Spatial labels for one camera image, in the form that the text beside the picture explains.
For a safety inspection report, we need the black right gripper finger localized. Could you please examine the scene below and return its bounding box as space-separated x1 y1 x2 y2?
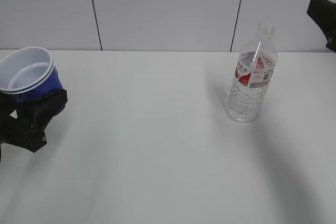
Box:
307 0 336 52

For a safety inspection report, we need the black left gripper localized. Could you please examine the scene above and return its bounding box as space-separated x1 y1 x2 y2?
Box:
1 89 68 153

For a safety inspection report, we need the blue paper cup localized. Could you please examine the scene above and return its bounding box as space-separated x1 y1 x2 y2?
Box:
1 47 63 102

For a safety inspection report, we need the clear Wahaha water bottle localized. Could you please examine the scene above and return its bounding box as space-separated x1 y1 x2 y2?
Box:
228 23 278 123

